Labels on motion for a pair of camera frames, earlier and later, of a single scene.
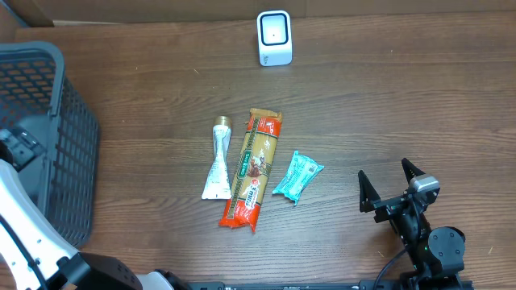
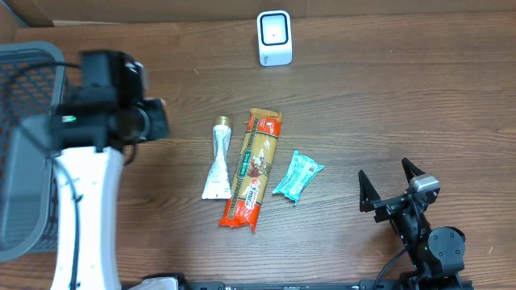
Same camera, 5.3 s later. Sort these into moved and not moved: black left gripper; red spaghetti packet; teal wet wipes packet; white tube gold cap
Moved: black left gripper
Not moved: white tube gold cap; red spaghetti packet; teal wet wipes packet
